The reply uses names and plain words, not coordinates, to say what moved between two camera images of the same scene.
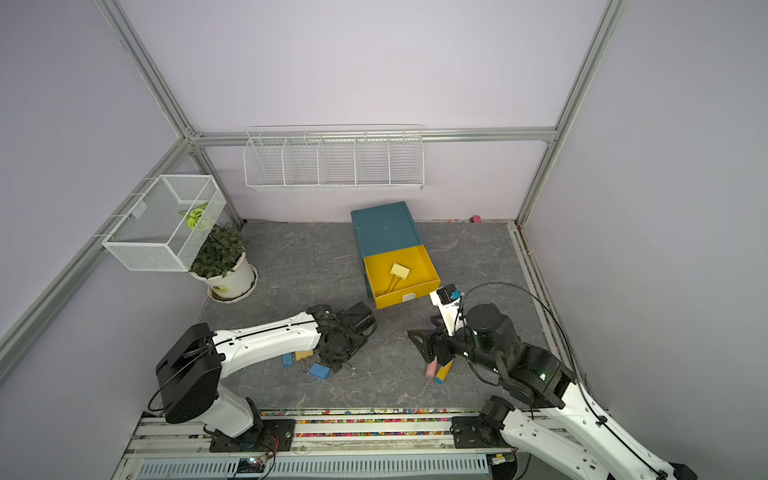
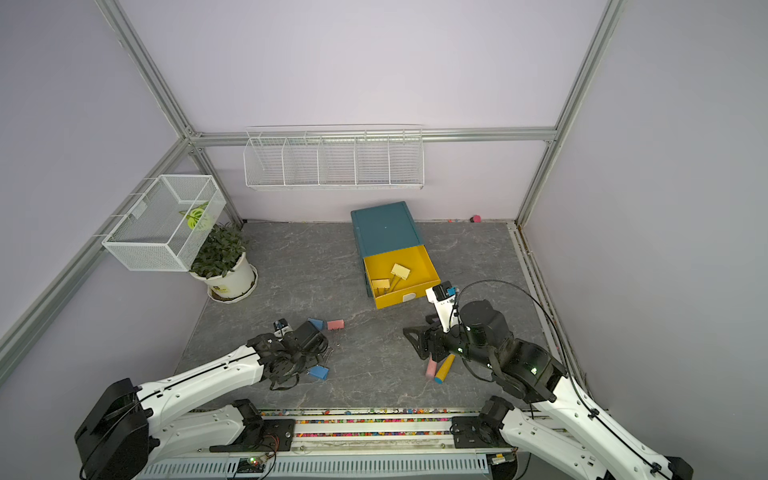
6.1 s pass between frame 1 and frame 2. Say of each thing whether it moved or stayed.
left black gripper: moved
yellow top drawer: stayed
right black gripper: stayed
